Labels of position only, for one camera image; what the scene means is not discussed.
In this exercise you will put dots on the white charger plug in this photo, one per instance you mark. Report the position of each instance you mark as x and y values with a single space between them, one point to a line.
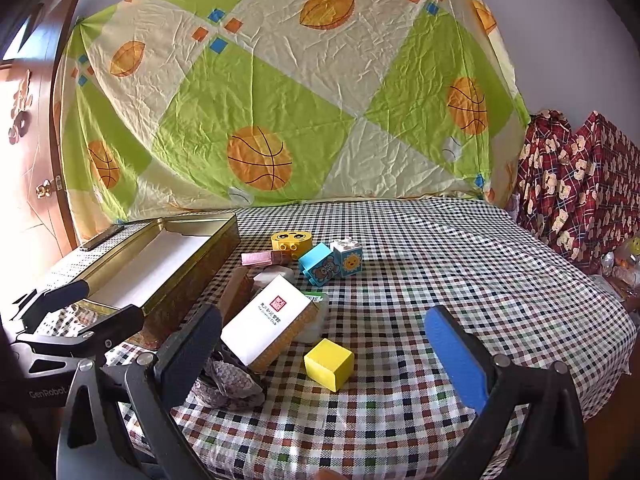
272 277

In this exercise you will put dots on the yellow cube block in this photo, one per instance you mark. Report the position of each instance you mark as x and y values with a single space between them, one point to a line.
327 365

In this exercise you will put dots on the red door decoration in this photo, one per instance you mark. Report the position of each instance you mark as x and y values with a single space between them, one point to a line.
20 110

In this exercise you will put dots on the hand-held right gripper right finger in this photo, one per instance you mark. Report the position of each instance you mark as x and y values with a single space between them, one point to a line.
455 360

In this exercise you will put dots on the checkered bed sheet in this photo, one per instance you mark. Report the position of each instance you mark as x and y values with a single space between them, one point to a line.
450 260

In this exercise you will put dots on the blue toy brick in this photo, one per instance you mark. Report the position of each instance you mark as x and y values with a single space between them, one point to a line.
320 265

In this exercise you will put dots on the dark flat bar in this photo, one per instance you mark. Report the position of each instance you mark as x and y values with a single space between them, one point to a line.
102 238

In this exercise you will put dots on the brown comb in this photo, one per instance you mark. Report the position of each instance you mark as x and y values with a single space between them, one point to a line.
235 290

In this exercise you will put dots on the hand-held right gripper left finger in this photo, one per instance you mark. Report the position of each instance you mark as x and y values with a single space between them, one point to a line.
185 355

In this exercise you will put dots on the white and gold box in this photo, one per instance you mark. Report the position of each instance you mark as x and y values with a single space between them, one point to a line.
265 320

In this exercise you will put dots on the gold tin box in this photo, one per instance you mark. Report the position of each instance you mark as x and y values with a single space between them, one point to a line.
200 265

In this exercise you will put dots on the dark cloth item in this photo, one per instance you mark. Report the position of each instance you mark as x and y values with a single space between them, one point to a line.
225 385

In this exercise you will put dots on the red plaid bear blanket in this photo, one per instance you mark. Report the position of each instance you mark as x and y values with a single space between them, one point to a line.
575 185

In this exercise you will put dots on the white toy brick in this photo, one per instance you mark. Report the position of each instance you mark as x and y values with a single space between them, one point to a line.
347 260

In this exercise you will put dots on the pink transparent box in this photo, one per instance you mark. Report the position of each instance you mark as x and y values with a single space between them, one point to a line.
257 258

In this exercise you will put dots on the basketball print bed sheet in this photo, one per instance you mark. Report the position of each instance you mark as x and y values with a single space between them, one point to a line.
300 110

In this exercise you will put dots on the yellow toy brick with eyes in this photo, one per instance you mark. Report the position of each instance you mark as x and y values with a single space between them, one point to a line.
292 240

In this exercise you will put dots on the clear plastic bag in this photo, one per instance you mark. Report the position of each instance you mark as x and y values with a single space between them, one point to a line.
622 275

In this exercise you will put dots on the clear container with green label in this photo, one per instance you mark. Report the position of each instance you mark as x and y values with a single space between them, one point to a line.
317 320

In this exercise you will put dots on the wooden door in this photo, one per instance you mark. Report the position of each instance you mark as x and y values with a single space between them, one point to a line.
30 160

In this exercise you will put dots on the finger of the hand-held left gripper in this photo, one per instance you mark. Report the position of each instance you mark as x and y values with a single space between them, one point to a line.
65 294
115 325

